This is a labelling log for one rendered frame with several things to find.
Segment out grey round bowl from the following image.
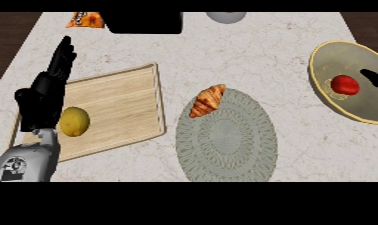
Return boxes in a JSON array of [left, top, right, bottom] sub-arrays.
[[205, 11, 247, 25]]

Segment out grey bowl with yellow rim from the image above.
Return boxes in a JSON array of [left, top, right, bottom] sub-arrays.
[[306, 39, 378, 126]]

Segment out red tomato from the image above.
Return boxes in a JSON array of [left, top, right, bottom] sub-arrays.
[[329, 74, 361, 96]]

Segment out yellow lemon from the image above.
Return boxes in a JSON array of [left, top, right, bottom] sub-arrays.
[[57, 106, 91, 138]]

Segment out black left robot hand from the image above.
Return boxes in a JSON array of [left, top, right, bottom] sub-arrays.
[[13, 35, 78, 133]]

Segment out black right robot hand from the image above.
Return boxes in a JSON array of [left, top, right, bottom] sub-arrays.
[[358, 68, 378, 88]]

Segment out pale wooden cutting board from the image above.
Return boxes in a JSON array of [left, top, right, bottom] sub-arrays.
[[8, 62, 166, 163]]

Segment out orange snack bag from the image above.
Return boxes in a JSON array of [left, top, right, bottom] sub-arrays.
[[64, 11, 106, 29]]

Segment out black appliance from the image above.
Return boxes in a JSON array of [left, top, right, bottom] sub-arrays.
[[100, 11, 184, 35]]

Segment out brown croissant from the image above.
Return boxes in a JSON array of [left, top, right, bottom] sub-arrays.
[[187, 83, 227, 119]]

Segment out round grey woven placemat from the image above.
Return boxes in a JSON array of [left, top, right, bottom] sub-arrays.
[[174, 87, 278, 183]]

